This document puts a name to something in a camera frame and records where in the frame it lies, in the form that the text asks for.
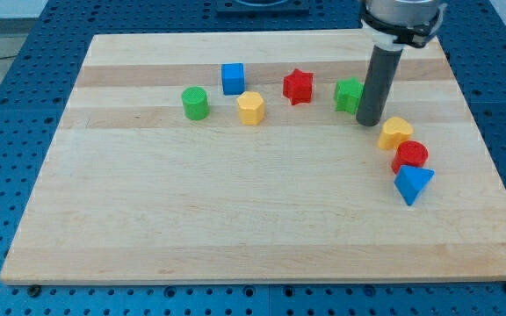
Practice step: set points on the yellow heart block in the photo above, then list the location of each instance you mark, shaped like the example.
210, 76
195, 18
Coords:
394, 131

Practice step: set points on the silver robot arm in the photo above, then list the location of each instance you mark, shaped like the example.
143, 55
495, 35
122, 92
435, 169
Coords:
396, 24

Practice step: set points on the yellow hexagon block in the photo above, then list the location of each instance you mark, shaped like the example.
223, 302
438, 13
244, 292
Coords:
251, 108

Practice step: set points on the green cylinder block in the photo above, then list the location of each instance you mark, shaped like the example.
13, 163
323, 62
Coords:
195, 103

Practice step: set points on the red star block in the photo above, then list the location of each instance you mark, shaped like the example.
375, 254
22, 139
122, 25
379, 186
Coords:
298, 87

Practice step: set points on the blue cube block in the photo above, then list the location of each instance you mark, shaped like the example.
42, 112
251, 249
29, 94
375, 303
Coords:
233, 78

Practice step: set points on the green star block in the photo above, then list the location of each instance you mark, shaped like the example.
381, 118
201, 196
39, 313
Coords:
347, 95

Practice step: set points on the wooden board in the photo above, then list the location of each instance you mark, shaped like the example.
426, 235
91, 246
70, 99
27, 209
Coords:
131, 191

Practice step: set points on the red cylinder block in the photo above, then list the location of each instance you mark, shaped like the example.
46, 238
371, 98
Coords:
410, 152

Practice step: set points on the blue triangle block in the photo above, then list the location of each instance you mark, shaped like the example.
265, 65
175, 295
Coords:
410, 182

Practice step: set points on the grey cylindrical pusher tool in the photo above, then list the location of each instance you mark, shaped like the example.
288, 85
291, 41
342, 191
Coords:
379, 78

